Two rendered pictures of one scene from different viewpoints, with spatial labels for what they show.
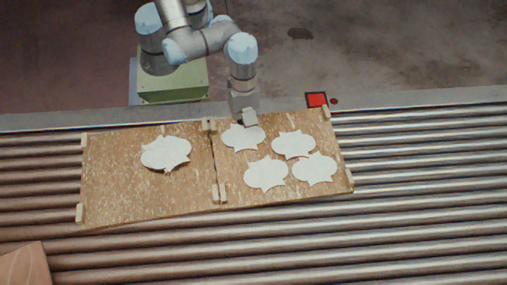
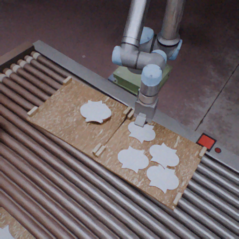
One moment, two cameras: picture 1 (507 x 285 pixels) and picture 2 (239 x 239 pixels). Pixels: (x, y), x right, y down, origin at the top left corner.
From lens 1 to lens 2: 46 cm
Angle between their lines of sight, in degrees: 24
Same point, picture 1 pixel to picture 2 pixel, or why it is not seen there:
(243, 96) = (142, 105)
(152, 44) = not seen: hidden behind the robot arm
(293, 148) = (161, 157)
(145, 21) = not seen: hidden behind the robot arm
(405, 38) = not seen: outside the picture
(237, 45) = (146, 70)
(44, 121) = (63, 60)
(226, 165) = (118, 139)
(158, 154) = (90, 109)
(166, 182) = (82, 125)
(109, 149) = (74, 92)
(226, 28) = (154, 59)
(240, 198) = (107, 161)
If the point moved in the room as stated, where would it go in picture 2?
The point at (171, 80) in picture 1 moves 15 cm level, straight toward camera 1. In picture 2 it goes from (135, 77) to (122, 94)
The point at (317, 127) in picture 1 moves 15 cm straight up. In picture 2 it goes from (189, 156) to (197, 138)
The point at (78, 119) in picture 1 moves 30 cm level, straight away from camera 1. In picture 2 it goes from (77, 69) to (90, 38)
